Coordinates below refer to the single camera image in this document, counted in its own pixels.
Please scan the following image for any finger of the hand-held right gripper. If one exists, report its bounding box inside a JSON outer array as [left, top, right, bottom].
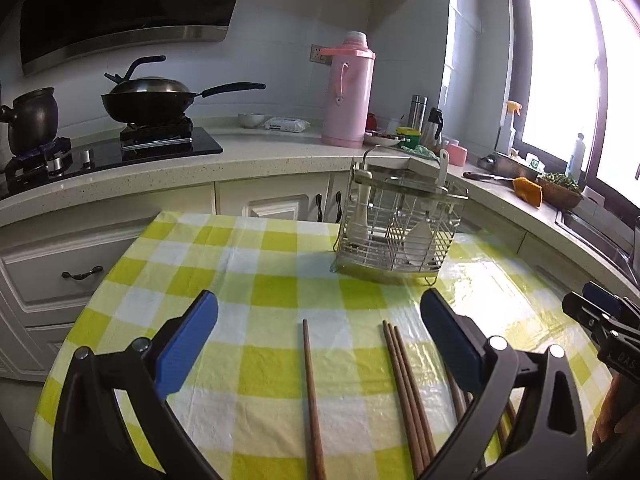
[[581, 281, 640, 322], [561, 292, 608, 342]]

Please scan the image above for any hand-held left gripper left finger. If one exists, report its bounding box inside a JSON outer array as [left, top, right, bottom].
[[51, 289, 223, 480]]

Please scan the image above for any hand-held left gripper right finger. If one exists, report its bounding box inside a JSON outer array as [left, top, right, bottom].
[[415, 287, 593, 480]]

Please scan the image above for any steel wire utensil rack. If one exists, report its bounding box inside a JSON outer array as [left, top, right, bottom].
[[330, 145, 471, 287]]

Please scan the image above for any person's right hand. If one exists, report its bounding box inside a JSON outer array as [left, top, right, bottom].
[[591, 372, 626, 453]]

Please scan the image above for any steel sink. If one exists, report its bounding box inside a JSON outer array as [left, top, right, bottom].
[[555, 210, 640, 286]]

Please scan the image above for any white plastic spoon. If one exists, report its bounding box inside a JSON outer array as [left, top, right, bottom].
[[404, 149, 452, 267]]

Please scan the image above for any yellow checked tablecloth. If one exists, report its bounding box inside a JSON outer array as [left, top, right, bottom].
[[29, 210, 617, 480]]

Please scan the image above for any basket of greens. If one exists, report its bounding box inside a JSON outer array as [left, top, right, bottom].
[[537, 172, 584, 211]]

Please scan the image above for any white dish soap bottle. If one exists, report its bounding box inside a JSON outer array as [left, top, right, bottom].
[[567, 132, 587, 183]]

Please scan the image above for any steel basin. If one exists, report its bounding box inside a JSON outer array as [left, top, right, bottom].
[[492, 151, 544, 183]]

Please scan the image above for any white lower cabinet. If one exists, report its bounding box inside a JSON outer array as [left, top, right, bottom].
[[0, 170, 351, 381]]

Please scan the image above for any kitchen knife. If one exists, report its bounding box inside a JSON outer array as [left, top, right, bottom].
[[462, 171, 516, 183]]

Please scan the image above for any white spray bottle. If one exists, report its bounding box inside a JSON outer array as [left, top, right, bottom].
[[497, 101, 523, 157]]

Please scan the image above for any green cloth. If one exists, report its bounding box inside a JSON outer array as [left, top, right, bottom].
[[402, 145, 441, 161]]

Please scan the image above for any black gas stove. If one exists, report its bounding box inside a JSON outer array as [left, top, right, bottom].
[[0, 115, 224, 201]]

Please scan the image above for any steel and black carafe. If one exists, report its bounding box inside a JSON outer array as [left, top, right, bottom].
[[421, 107, 444, 148]]

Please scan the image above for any plate with food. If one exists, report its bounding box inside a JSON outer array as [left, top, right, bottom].
[[363, 130, 403, 147]]

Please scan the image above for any steel thermos bottle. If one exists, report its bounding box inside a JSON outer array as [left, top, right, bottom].
[[409, 94, 429, 131]]

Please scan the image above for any black wok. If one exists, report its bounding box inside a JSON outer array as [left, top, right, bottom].
[[101, 81, 267, 125]]

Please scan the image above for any white wipes packet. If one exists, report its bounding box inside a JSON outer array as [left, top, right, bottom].
[[263, 116, 312, 134]]

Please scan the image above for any window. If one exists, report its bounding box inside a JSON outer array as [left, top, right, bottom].
[[510, 0, 640, 211]]

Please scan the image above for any pink thermos jug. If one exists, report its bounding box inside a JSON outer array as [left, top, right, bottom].
[[318, 31, 376, 149]]

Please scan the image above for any steel wok lid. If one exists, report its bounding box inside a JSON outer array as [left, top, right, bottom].
[[104, 55, 193, 96]]

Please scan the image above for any black clay pot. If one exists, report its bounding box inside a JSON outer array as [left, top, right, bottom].
[[0, 87, 60, 157]]

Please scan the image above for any black range hood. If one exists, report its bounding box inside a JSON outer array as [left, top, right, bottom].
[[19, 0, 253, 77]]

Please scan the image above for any black drawer handle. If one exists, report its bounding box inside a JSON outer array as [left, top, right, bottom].
[[61, 266, 104, 281]]

